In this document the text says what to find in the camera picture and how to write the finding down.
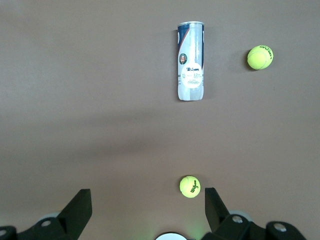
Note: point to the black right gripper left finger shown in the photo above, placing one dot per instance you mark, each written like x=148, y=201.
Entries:
x=72, y=215

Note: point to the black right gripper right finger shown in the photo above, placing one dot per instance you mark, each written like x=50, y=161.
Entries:
x=220, y=220

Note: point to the clear Wilson tennis ball can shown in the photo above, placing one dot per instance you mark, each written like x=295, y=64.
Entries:
x=190, y=75

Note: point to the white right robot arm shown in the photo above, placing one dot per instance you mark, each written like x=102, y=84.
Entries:
x=171, y=237

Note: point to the yellow-green Wilson tennis ball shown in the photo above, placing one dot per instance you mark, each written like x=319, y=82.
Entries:
x=188, y=186
x=258, y=58

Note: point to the brown table cover mat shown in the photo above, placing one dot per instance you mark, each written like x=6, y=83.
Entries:
x=75, y=75

